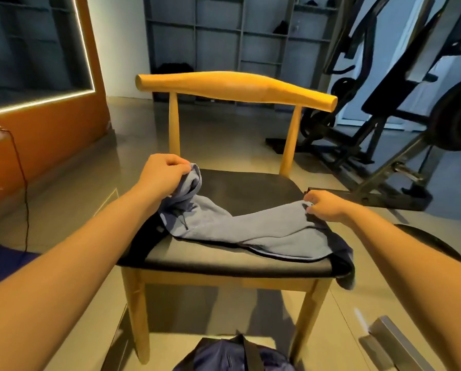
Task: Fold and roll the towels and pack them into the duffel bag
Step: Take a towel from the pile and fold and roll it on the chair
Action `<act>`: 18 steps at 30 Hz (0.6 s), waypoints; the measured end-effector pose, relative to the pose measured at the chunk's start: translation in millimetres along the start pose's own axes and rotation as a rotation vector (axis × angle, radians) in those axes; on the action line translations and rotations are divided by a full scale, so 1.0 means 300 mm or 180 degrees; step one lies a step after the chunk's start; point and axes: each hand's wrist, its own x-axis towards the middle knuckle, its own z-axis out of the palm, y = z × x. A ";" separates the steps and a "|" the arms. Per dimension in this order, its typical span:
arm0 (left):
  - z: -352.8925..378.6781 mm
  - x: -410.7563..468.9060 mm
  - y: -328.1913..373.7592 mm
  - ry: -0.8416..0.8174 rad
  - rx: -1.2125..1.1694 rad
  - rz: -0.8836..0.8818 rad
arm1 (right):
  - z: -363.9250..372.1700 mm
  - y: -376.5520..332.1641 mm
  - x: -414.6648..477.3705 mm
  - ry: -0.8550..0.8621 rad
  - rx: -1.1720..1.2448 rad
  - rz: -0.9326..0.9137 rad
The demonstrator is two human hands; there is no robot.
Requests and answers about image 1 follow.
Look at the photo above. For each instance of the person's left hand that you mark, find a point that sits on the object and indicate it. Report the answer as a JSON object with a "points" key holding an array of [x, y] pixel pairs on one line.
{"points": [[162, 175]]}

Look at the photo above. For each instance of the person's right hand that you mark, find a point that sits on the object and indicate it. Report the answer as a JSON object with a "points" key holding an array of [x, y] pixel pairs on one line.
{"points": [[327, 204]]}

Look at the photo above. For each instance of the single blue-grey towel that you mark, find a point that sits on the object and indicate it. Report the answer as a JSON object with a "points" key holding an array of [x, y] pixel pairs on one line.
{"points": [[269, 228]]}

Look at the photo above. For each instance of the navy blue bag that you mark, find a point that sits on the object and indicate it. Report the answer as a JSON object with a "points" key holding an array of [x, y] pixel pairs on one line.
{"points": [[230, 355]]}

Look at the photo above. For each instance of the person's right forearm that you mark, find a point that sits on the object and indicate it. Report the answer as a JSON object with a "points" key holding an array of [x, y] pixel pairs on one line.
{"points": [[423, 266]]}

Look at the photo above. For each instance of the person's left forearm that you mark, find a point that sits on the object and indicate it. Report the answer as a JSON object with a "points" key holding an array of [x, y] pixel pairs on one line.
{"points": [[53, 282]]}

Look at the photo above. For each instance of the black and grey gym machine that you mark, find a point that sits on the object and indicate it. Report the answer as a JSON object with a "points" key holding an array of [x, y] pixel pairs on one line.
{"points": [[377, 158]]}

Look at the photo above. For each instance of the loose black weight plate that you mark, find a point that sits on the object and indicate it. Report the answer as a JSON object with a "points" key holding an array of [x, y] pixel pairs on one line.
{"points": [[435, 239]]}

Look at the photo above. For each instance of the wooden chair with black seat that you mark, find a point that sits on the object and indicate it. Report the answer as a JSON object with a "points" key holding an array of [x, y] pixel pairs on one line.
{"points": [[238, 85]]}

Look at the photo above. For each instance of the grey shelf unit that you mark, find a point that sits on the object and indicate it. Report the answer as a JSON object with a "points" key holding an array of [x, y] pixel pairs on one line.
{"points": [[215, 31]]}

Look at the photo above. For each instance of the mounted black weight plate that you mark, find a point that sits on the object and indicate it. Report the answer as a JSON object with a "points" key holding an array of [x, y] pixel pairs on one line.
{"points": [[456, 112]]}

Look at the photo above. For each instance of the dark blue mat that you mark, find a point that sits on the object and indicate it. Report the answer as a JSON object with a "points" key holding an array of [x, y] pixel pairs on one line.
{"points": [[2, 262]]}

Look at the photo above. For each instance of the wall mirror with light strip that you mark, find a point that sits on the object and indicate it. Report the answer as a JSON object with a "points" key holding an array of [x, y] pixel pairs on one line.
{"points": [[29, 46]]}

